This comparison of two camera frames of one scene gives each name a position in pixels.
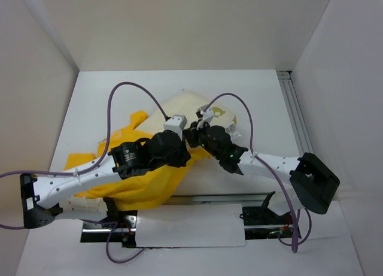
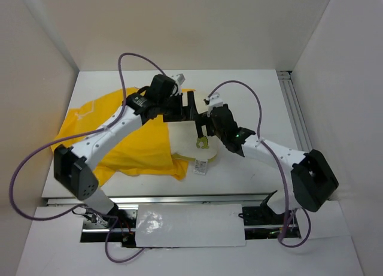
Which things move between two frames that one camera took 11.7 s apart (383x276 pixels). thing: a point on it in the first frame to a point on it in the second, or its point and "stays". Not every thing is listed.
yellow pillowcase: x=147 y=190 to x=148 y=151
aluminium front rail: x=236 y=199 stays
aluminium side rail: x=298 y=120 stays
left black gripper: x=183 y=157 to x=181 y=113
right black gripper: x=191 y=133 to x=202 y=119
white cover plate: x=190 y=225 stays
